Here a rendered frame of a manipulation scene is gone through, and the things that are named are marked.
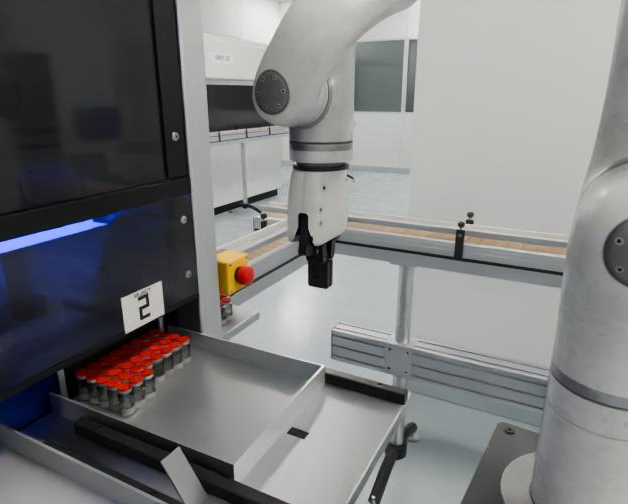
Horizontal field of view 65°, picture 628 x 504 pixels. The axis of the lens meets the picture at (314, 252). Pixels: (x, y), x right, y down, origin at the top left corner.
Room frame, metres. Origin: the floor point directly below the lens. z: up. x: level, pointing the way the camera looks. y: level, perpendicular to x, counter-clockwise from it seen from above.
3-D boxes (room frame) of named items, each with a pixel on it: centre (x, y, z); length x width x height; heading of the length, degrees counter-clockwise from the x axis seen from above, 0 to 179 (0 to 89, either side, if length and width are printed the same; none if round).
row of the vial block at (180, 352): (0.73, 0.27, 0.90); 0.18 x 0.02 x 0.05; 153
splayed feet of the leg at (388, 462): (1.51, -0.30, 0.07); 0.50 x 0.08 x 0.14; 152
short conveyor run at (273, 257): (1.29, 0.18, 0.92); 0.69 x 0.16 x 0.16; 152
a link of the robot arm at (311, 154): (0.66, -0.01, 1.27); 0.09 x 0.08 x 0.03; 152
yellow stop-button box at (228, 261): (0.97, 0.18, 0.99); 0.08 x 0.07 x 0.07; 62
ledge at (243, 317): (1.00, 0.21, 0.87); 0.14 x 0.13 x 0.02; 62
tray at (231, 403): (0.69, 0.19, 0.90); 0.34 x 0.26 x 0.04; 63
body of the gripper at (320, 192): (0.66, -0.01, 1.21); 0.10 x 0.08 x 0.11; 152
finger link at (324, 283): (0.65, 0.00, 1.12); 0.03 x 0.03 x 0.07; 62
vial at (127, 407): (0.65, 0.29, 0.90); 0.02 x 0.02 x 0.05
